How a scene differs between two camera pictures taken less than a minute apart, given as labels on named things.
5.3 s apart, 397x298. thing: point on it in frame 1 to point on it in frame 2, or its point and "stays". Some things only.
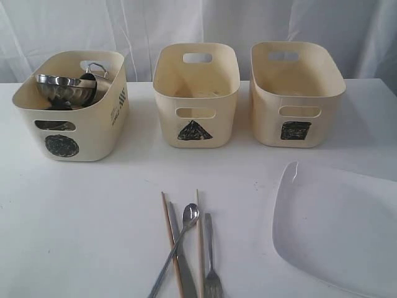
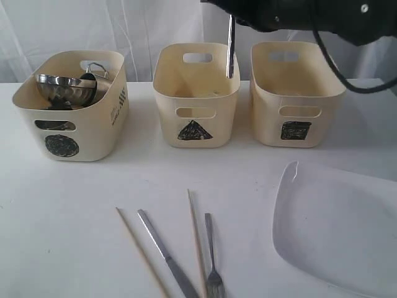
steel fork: [213, 287] stays
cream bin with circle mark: [98, 134] stays
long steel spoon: [190, 215] to [231, 43]
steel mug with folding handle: [102, 84] stays
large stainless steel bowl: [64, 92] stays
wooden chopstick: [173, 242] to [159, 285]
